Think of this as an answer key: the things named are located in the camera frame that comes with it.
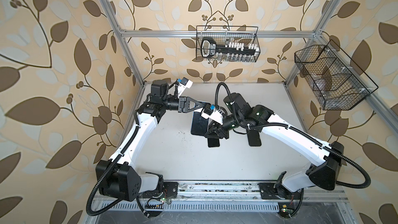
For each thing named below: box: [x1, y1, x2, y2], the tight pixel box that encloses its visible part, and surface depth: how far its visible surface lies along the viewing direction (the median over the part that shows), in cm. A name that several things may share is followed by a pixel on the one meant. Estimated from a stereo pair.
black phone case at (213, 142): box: [207, 137, 220, 148], surface depth 91 cm
